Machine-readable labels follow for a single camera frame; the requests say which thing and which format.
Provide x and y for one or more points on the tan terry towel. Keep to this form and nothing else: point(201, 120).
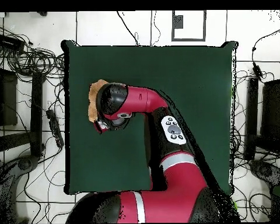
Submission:
point(93, 98)

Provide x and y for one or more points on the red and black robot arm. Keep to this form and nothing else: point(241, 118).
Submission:
point(177, 177)

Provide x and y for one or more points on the black flat box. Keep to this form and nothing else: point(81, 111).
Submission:
point(9, 43)

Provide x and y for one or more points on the black power strip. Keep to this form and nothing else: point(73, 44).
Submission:
point(54, 128)

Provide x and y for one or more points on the grey stand base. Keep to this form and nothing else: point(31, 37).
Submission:
point(25, 163)
point(263, 170)

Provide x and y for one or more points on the dark green table cloth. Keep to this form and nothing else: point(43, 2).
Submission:
point(189, 81)

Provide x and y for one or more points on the black power adapter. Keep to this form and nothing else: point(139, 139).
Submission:
point(257, 71)

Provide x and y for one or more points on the black metal frame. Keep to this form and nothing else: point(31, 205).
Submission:
point(36, 105)
point(252, 116)

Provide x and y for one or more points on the grey square floor frame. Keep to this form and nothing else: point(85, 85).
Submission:
point(173, 25)

